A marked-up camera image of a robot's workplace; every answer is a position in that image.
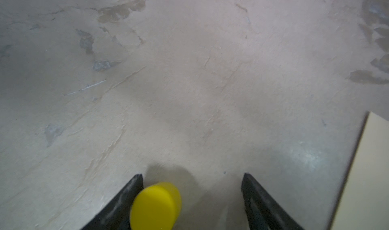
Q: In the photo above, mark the yellow glue stick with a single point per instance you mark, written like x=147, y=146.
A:
x=156, y=207

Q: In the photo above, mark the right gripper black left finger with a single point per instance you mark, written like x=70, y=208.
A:
x=116, y=214

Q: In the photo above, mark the manila paper envelope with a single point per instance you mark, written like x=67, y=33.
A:
x=364, y=203

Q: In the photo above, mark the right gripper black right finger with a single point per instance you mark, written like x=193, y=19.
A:
x=263, y=212

